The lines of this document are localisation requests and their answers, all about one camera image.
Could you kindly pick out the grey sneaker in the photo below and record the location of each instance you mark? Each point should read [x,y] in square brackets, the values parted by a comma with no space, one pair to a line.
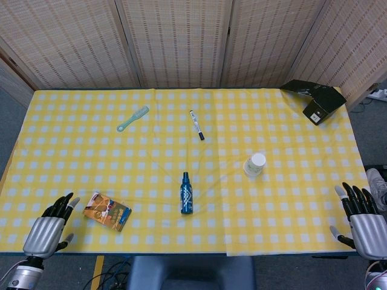
[376,184]

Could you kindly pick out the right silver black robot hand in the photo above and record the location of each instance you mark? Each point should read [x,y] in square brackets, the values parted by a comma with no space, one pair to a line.
[367,231]

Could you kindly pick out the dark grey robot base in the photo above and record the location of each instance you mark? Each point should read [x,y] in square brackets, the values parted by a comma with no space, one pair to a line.
[190,273]

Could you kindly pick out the white cup blue flower print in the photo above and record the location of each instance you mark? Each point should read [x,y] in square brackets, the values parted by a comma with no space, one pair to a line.
[249,173]

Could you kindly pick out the mint green comb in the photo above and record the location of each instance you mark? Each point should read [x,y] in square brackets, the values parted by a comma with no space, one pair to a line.
[134,117]

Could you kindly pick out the white power strip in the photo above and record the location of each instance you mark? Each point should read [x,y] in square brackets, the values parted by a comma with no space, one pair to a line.
[380,94]

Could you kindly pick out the white cup green leaf print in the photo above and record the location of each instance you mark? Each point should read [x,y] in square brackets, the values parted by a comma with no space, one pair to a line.
[258,160]

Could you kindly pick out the blue spray bottle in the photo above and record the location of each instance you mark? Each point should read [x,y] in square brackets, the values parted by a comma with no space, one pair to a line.
[187,199]

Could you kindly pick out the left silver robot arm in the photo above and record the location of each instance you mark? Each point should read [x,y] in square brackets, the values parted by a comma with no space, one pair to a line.
[22,273]

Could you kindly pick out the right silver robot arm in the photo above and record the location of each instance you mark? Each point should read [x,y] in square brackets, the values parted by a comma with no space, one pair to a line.
[378,276]

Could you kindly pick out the blue white marker pen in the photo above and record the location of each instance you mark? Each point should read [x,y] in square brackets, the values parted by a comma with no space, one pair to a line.
[196,124]

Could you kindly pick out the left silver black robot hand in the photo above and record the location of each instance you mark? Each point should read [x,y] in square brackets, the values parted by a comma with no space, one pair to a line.
[45,234]

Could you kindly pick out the black cardboard box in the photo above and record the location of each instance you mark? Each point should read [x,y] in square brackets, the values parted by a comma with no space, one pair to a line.
[323,101]

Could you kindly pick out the yellow white checkered tablecloth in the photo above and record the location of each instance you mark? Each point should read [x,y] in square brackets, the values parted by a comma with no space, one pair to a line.
[151,169]

